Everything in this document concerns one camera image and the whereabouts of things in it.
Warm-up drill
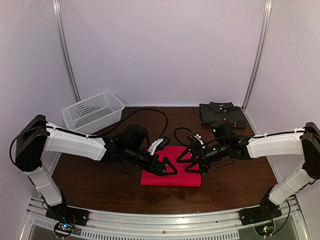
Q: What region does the white plastic laundry basket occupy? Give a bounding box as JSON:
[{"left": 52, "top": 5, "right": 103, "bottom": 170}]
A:
[{"left": 62, "top": 91, "right": 125, "bottom": 134}]

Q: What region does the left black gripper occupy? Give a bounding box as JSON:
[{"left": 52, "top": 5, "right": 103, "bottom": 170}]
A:
[{"left": 124, "top": 145, "right": 178, "bottom": 176}]

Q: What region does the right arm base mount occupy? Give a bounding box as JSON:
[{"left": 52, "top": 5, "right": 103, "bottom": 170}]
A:
[{"left": 238, "top": 199, "right": 291, "bottom": 239}]

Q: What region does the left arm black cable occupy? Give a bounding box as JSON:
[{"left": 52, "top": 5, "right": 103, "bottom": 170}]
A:
[{"left": 9, "top": 107, "right": 169, "bottom": 171}]

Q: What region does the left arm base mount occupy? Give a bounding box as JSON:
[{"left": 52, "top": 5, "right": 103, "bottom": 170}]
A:
[{"left": 42, "top": 200, "right": 89, "bottom": 240}]

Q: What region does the black pinstriped shirt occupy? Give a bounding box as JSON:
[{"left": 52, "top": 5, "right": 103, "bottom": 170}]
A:
[{"left": 199, "top": 101, "right": 247, "bottom": 129}]

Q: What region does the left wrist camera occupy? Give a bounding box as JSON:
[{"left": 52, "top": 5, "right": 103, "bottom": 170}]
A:
[{"left": 121, "top": 124, "right": 171, "bottom": 156}]

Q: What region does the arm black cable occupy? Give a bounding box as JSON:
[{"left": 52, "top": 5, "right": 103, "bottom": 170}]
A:
[
  {"left": 174, "top": 127, "right": 198, "bottom": 148},
  {"left": 9, "top": 107, "right": 169, "bottom": 171}
]

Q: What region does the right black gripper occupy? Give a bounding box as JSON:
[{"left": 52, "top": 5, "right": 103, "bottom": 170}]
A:
[{"left": 176, "top": 141, "right": 229, "bottom": 174}]

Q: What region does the aluminium corner post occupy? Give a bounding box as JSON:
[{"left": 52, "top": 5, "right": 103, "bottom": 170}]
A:
[
  {"left": 52, "top": 0, "right": 81, "bottom": 102},
  {"left": 242, "top": 0, "right": 273, "bottom": 111}
]

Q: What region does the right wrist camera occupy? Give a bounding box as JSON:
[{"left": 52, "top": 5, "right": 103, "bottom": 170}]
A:
[{"left": 188, "top": 121, "right": 236, "bottom": 151}]

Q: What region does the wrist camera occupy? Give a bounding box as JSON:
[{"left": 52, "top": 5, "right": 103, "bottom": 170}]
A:
[
  {"left": 188, "top": 121, "right": 236, "bottom": 151},
  {"left": 121, "top": 124, "right": 171, "bottom": 156}
]

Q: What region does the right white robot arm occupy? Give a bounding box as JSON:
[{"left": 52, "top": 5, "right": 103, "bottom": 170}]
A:
[{"left": 176, "top": 120, "right": 320, "bottom": 221}]

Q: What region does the left aluminium corner post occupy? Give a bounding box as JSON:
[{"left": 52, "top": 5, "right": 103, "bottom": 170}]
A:
[{"left": 52, "top": 0, "right": 81, "bottom": 102}]

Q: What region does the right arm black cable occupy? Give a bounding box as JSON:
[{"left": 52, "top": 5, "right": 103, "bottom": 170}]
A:
[{"left": 174, "top": 127, "right": 198, "bottom": 148}]

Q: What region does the red garment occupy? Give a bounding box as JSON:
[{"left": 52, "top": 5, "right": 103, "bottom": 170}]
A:
[{"left": 139, "top": 146, "right": 203, "bottom": 188}]

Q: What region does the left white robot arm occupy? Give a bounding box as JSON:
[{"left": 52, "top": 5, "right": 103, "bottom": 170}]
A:
[{"left": 9, "top": 114, "right": 178, "bottom": 222}]

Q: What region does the right aluminium corner post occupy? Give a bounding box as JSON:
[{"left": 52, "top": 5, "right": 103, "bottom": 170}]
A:
[{"left": 242, "top": 0, "right": 273, "bottom": 111}]

